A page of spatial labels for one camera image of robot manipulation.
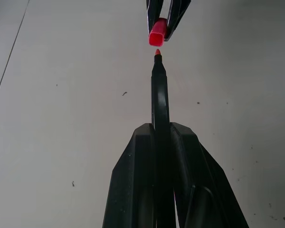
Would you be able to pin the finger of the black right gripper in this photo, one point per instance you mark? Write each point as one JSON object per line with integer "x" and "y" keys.
{"x": 177, "y": 16}
{"x": 152, "y": 12}

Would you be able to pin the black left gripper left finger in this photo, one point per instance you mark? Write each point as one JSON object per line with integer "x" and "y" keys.
{"x": 133, "y": 180}

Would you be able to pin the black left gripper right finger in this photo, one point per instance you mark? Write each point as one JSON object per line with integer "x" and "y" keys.
{"x": 204, "y": 190}

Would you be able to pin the red marker cap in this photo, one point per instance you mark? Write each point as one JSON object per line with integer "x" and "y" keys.
{"x": 158, "y": 33}

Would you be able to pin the black marker with red tip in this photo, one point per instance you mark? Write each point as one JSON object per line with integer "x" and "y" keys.
{"x": 160, "y": 99}

